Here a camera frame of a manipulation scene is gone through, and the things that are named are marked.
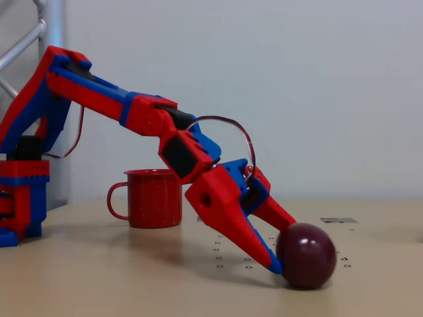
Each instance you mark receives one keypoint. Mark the red and blue gripper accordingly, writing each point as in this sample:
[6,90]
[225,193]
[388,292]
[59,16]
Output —
[221,195]

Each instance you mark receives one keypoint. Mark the vertical grey metal pole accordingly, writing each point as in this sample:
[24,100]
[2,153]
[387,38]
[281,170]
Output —
[53,26]

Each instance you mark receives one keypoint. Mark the long diagonal metal tube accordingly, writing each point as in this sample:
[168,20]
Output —
[20,44]

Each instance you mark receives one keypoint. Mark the flat metal plate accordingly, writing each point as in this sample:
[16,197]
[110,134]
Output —
[338,220]

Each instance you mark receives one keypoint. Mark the short diagonal metal tube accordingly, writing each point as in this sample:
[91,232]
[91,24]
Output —
[8,87]

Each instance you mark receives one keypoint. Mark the dark purple plum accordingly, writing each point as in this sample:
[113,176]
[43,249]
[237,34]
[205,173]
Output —
[307,256]

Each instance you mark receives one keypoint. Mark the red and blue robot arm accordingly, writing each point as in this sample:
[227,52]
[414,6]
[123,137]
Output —
[99,95]

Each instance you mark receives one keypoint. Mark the red speckled enamel mug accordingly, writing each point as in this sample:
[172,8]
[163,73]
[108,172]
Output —
[148,204]

